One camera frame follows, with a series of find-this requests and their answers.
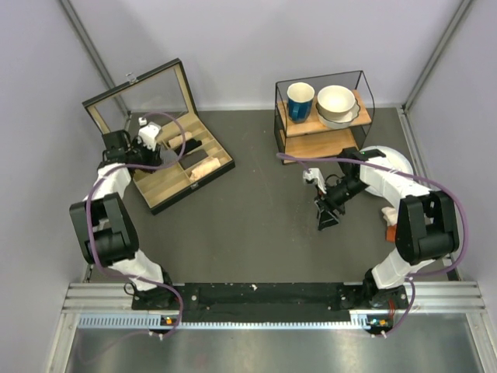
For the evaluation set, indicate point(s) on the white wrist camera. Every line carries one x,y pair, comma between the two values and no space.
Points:
148,133
314,176

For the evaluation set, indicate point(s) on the dark grey rolled cloth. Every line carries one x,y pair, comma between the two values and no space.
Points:
193,158

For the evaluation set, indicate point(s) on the beige rolled cloth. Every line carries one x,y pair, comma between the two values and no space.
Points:
179,139

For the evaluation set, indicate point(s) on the grey striped underwear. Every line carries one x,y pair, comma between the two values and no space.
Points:
169,156

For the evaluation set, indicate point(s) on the blue mug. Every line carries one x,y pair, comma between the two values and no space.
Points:
300,96

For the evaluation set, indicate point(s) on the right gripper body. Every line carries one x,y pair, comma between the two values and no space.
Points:
335,196

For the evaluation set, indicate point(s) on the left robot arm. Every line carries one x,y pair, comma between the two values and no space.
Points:
104,229

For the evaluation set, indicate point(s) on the white scalloped plate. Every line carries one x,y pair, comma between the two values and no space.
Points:
337,121

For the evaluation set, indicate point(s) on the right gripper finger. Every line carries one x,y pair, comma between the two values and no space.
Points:
334,217
324,218

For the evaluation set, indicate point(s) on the orange cloth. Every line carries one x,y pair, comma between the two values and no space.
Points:
390,233

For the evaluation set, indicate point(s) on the black organizer box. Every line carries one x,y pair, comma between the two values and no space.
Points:
163,96

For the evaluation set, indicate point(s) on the pink rolled cloth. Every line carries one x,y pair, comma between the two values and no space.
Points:
205,167

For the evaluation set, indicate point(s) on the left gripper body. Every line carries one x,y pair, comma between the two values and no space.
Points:
144,155

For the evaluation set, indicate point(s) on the black wire wooden shelf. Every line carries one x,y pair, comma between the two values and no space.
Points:
311,139

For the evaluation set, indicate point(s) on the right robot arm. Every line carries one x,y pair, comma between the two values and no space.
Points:
425,219

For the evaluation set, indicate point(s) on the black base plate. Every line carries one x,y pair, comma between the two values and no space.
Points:
267,302

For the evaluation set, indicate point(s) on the white paper plate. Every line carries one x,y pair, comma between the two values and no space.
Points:
398,160

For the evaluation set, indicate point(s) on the black rolled cloth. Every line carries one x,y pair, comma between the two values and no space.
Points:
187,147

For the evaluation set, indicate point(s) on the grey cable duct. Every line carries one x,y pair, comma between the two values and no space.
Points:
163,323

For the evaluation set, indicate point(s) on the white cloth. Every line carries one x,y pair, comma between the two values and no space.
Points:
390,215

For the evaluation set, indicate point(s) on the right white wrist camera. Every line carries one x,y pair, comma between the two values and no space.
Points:
314,176

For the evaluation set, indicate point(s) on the cream bowl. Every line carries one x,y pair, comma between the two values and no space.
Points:
335,101

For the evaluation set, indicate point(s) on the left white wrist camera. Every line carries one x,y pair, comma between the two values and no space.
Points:
148,133

